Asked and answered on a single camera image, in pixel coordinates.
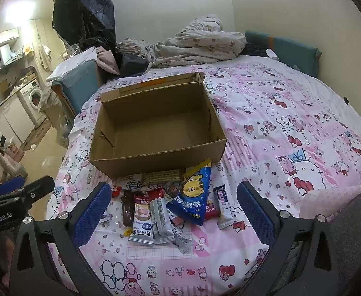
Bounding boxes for small black plastic bag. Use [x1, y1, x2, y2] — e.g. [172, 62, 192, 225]
[116, 51, 152, 77]

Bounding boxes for brown floor rug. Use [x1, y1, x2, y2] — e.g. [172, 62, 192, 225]
[20, 118, 52, 151]

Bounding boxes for red white packet pink picture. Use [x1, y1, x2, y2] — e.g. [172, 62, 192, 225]
[128, 193, 156, 246]

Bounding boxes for blue cartoon snack bag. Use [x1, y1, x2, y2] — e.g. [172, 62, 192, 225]
[166, 159, 213, 226]

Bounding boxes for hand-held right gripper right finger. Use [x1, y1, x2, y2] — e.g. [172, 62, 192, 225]
[236, 180, 351, 296]

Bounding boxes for teal padded headboard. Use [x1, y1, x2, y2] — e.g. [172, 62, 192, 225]
[245, 31, 321, 77]

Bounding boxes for pink printed bedsheet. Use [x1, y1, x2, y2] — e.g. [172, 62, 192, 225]
[45, 54, 361, 296]

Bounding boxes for white paper sheet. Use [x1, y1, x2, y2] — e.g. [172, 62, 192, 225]
[46, 47, 98, 82]

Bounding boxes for dark clothes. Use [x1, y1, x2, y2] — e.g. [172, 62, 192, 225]
[243, 41, 275, 58]

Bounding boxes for white washing machine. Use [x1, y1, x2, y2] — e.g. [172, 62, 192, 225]
[18, 78, 47, 126]

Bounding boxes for dark grey cloth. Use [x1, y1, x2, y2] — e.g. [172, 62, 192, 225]
[325, 188, 361, 296]

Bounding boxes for cardboard box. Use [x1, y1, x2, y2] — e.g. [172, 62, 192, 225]
[88, 72, 228, 179]

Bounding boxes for large black plastic bag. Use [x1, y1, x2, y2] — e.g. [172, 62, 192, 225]
[52, 0, 118, 53]

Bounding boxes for crumpled floral quilt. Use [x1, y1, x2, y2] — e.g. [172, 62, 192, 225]
[117, 15, 248, 68]

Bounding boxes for white kitchen wall cabinet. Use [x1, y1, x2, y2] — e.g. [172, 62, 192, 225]
[0, 28, 21, 50]

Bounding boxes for dark brown snack packet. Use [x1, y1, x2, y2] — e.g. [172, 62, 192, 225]
[121, 190, 135, 227]

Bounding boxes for white kitchen base cabinet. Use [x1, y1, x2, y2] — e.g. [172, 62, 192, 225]
[0, 94, 36, 145]

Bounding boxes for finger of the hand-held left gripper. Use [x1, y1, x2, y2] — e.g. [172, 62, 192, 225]
[0, 175, 27, 195]
[0, 176, 55, 211]

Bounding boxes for clear packet brown snack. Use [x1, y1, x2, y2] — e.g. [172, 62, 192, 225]
[163, 181, 185, 197]

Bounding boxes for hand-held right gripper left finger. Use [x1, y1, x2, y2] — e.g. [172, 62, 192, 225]
[9, 181, 113, 296]

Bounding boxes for red white packet yellow picture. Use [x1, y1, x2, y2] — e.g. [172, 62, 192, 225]
[203, 202, 221, 222]

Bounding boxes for grey white snack packet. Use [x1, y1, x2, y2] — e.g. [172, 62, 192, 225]
[150, 198, 175, 245]

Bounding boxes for small grey snack packet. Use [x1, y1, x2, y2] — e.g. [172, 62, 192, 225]
[171, 223, 195, 254]

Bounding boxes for hanging towel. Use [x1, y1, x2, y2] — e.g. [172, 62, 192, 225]
[38, 45, 53, 71]

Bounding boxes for white packet black print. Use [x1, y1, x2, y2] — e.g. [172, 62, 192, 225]
[119, 174, 147, 192]

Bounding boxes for teal storage box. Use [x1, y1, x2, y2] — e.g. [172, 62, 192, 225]
[51, 60, 103, 115]

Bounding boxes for white packet navy end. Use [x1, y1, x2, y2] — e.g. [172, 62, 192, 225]
[213, 184, 235, 229]

